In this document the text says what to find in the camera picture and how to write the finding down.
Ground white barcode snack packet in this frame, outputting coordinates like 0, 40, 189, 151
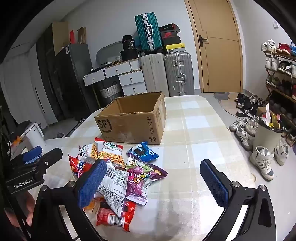
96, 160, 130, 217

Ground brown paper bag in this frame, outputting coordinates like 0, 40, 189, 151
77, 27, 87, 44

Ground clear cracker packet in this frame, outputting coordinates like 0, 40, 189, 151
83, 197, 104, 214

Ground cardboard sheet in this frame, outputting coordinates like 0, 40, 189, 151
52, 21, 70, 56

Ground white drawer unit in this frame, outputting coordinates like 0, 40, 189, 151
118, 70, 147, 96

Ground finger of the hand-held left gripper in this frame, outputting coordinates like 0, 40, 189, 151
31, 148, 63, 172
22, 146, 43, 164

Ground white wardrobe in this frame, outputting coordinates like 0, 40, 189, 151
4, 45, 59, 131

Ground white pedal bin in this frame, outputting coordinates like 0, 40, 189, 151
23, 123, 46, 151

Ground blue cookie packet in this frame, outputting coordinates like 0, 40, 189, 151
126, 141, 160, 162

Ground person's left hand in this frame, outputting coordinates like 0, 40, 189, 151
4, 190, 36, 229

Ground door handle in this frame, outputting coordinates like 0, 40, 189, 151
198, 35, 209, 48

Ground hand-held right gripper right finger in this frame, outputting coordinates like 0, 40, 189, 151
200, 159, 277, 241

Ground black bag with tag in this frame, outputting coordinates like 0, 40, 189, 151
120, 35, 139, 60

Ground white noodle snack packet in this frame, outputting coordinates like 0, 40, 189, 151
95, 137, 127, 169
79, 143, 100, 163

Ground teal suitcase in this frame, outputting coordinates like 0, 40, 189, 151
135, 13, 163, 55

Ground purple candy packet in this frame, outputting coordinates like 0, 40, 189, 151
125, 156, 168, 207

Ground black cabinet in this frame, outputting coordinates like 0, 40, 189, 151
36, 44, 98, 121

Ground beige suitcase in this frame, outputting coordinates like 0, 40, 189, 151
139, 53, 170, 98

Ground yellow black shoe box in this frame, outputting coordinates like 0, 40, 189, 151
165, 43, 187, 55

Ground wooden door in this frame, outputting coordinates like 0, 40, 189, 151
184, 0, 244, 93

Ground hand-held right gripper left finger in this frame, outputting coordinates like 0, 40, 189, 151
30, 159, 107, 241

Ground group of sneakers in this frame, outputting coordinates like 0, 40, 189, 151
228, 92, 291, 181

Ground grey door mat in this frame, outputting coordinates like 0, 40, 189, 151
213, 91, 246, 117

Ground patterned rug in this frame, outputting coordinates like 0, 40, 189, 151
66, 117, 88, 138

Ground grey suitcase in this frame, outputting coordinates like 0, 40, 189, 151
164, 52, 195, 97

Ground white desk drawers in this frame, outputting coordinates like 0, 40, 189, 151
83, 59, 142, 87

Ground grey plastic tub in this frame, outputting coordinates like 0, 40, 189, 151
96, 41, 124, 65

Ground wooden shoe rack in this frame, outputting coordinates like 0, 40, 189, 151
261, 39, 296, 145

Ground black red shoe box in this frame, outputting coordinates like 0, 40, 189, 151
160, 31, 181, 46

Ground red cookie packet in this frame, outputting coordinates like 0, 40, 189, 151
96, 197, 137, 232

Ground woven laundry basket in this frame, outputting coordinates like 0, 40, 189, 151
99, 81, 122, 105

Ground small cardboard box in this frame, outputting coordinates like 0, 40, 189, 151
256, 107, 278, 117

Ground red blue snack packet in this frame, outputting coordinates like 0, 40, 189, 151
68, 154, 93, 179

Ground beige trash bin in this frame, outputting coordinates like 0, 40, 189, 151
253, 104, 285, 154

